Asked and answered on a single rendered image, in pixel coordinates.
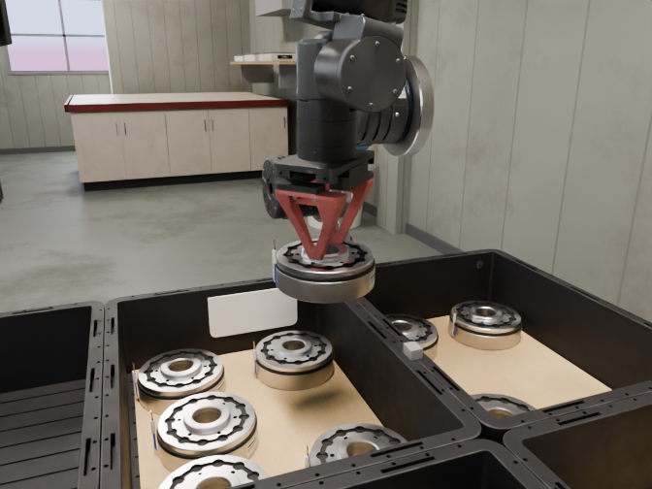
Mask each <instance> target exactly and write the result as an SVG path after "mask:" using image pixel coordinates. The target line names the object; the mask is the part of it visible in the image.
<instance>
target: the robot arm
mask: <svg viewBox="0 0 652 489"><path fill-rule="evenodd" d="M397 1H398V0H293V3H292V8H291V14H290V18H291V19H294V20H298V21H301V22H304V23H308V24H311V25H315V26H319V27H322V28H326V29H329V30H332V31H318V34H317V36H316V37H315V38H313V39H302V43H296V62H297V97H299V98H305V99H306V100H302V99H298V100H297V154H294V155H291V156H289V157H286V158H283V159H280V160H278V161H275V162H274V177H276V178H282V179H281V180H279V181H276V182H275V187H276V197H277V200H278V201H279V203H280V205H281V206H282V208H283V210H284V212H285V213H286V215H287V217H288V218H289V220H290V222H291V223H292V225H293V227H294V228H295V230H296V232H297V234H298V236H299V239H300V241H301V243H302V245H303V247H304V249H305V252H306V254H307V256H308V258H309V259H311V260H317V261H321V260H323V257H324V255H325V252H326V250H327V248H328V245H329V243H330V242H332V243H338V244H341V245H342V244H343V242H344V239H345V237H346V235H347V233H348V231H349V229H350V227H351V225H352V223H353V221H354V218H355V217H356V215H357V213H358V212H359V210H360V208H361V206H362V204H363V202H364V200H365V199H366V197H367V195H368V193H369V191H370V189H371V187H372V185H373V183H374V172H373V171H368V164H374V163H375V152H374V151H373V150H365V149H356V134H357V111H361V112H365V113H378V112H381V111H384V110H386V109H387V108H389V107H390V106H392V105H393V104H394V103H395V102H396V101H397V100H398V98H399V97H400V95H401V93H402V91H403V89H404V86H405V83H406V78H407V66H406V62H405V59H404V57H403V54H402V52H401V46H402V42H403V38H404V31H403V28H402V27H399V26H396V24H395V23H392V24H389V23H387V22H392V21H393V17H394V14H395V10H396V5H397ZM328 189H330V190H338V191H345V192H351V193H352V194H353V197H352V199H351V201H350V204H349V206H348V208H347V211H346V213H345V215H344V217H343V220H342V223H341V226H340V228H339V230H338V231H337V230H336V229H335V228H336V226H337V223H338V221H339V218H340V215H341V213H342V209H343V206H344V204H345V201H346V198H347V193H340V192H333V191H328ZM299 204H302V205H310V206H317V208H318V211H319V214H320V218H321V221H322V227H321V232H320V235H319V238H318V241H317V244H316V245H314V244H313V242H312V239H311V236H310V232H309V230H308V227H307V224H306V222H305V220H304V217H303V215H302V212H301V210H300V207H299Z"/></svg>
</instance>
